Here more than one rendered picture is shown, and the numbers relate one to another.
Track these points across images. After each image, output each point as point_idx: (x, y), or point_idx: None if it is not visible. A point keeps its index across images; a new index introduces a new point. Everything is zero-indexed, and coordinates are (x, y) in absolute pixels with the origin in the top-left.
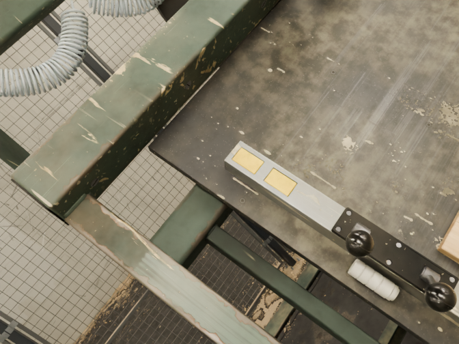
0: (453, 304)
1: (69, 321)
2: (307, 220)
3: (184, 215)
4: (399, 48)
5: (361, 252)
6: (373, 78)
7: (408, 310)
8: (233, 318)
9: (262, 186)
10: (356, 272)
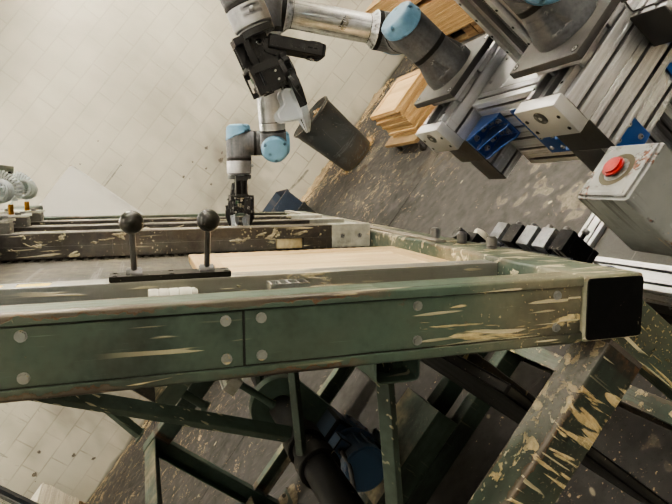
0: (216, 212)
1: None
2: (82, 295)
3: None
4: (79, 271)
5: (135, 215)
6: (70, 278)
7: None
8: (60, 303)
9: (16, 289)
10: (154, 292)
